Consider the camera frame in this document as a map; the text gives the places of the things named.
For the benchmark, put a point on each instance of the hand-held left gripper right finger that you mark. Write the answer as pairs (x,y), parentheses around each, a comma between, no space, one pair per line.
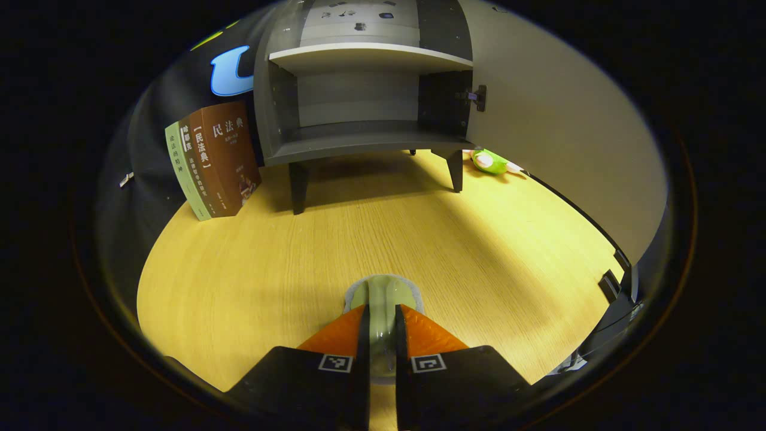
(402,395)

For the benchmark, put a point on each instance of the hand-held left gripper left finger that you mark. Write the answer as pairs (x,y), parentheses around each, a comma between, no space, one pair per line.
(362,395)

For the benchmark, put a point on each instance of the beige cabinet door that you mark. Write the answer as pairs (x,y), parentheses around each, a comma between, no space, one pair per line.
(568,131)

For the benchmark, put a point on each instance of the dark grey cabinet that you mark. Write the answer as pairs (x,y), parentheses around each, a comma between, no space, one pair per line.
(359,137)

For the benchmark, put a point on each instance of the black door hinge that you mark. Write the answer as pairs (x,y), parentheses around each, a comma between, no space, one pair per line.
(476,97)

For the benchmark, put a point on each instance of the green plush toy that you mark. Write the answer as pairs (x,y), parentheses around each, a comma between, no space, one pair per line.
(491,161)

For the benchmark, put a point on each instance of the dark brown book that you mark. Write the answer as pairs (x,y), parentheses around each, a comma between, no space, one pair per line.
(203,167)

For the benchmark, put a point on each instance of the light green book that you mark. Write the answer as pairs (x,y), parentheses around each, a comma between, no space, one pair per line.
(182,173)

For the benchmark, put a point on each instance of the black backdrop cloth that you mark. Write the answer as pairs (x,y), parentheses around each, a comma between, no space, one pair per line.
(149,149)

